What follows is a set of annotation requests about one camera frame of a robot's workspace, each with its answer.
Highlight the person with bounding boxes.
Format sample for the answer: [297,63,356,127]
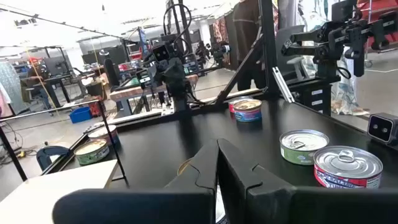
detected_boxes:
[232,0,276,91]
[21,57,52,110]

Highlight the green-labelled can gold lid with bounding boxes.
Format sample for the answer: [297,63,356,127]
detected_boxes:
[73,138,110,166]

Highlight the red garment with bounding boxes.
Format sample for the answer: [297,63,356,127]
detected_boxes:
[357,0,398,50]

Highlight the black table-level camera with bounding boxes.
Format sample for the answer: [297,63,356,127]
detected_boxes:
[366,112,398,146]

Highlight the wooden shelf with black frame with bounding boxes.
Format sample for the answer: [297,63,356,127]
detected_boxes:
[0,98,130,224]

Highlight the wooden workbench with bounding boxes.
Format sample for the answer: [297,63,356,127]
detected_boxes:
[109,73,200,103]

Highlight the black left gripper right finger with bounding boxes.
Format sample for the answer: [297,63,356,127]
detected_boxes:
[217,138,398,224]

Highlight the patterned curtain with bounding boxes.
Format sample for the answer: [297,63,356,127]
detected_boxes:
[0,60,27,114]

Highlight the grey office chair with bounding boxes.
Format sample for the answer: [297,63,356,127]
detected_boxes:
[275,24,307,82]

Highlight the blue plastic bin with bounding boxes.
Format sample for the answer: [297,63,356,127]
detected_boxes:
[68,106,93,124]

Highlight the black table mat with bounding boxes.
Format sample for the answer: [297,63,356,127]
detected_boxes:
[42,98,398,190]

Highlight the green-labelled can silver lid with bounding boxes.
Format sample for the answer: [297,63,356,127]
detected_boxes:
[279,129,330,166]

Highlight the silver aluminium bracket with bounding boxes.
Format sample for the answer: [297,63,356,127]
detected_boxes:
[272,67,295,103]

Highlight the red crate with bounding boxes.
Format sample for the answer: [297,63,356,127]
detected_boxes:
[88,101,105,118]

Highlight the blue chair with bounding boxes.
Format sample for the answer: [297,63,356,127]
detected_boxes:
[36,145,71,171]

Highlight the red-labelled tuna can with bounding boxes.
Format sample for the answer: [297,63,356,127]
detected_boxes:
[313,145,384,190]
[228,96,254,114]

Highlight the blue-labelled seafood can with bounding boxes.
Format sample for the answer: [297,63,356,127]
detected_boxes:
[88,124,120,146]
[233,98,262,123]

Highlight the black drawer cabinet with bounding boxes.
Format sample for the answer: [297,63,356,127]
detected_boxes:
[287,77,341,116]

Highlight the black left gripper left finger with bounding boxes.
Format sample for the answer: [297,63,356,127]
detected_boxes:
[52,139,219,224]

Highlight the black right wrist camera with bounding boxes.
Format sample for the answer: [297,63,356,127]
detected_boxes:
[151,43,175,62]

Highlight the floral fabric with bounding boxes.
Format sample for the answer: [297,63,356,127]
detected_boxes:
[298,0,371,116]

